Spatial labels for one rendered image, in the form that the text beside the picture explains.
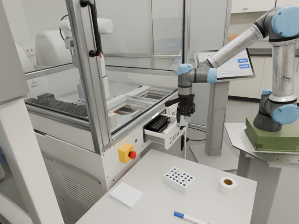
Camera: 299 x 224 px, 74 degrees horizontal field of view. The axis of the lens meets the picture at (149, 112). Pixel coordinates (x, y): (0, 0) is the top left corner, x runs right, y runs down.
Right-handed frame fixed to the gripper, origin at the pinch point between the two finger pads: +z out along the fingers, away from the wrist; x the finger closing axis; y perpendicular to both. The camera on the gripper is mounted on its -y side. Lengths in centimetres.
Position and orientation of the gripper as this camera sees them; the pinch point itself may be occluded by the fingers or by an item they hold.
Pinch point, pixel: (180, 125)
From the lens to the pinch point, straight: 117.8
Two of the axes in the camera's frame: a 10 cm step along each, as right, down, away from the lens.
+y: 8.5, 1.7, -5.0
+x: 5.2, -3.7, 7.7
